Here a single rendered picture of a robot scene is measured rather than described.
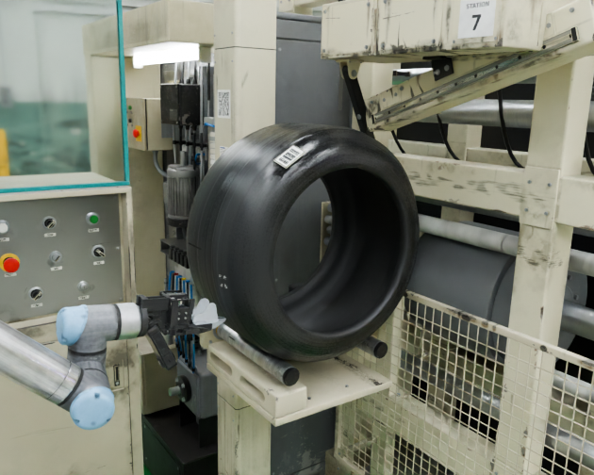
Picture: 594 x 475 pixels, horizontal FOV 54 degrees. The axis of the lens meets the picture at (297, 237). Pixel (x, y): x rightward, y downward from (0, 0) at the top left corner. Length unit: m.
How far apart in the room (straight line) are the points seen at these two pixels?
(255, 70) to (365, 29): 0.30
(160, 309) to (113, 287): 0.61
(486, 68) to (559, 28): 0.19
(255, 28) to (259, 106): 0.20
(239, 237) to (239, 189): 0.10
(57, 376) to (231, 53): 0.92
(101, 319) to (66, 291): 0.62
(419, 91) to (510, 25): 0.39
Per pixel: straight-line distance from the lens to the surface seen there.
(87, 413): 1.13
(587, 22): 1.36
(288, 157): 1.25
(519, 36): 1.33
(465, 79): 1.51
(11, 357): 1.10
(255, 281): 1.25
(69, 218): 1.79
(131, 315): 1.25
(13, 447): 1.93
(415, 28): 1.45
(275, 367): 1.41
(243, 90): 1.60
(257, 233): 1.22
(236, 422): 1.85
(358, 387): 1.57
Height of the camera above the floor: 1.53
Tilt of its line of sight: 13 degrees down
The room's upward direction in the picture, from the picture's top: 1 degrees clockwise
